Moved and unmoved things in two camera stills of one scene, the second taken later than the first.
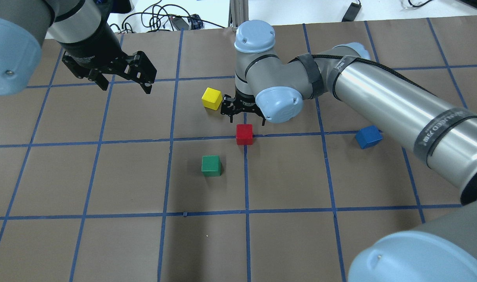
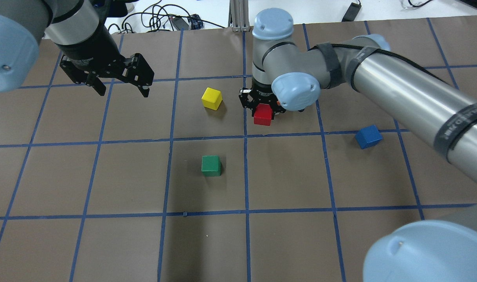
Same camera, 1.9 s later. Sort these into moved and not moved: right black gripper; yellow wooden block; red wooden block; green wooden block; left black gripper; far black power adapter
Moved: red wooden block; right black gripper
Not moved: far black power adapter; green wooden block; yellow wooden block; left black gripper
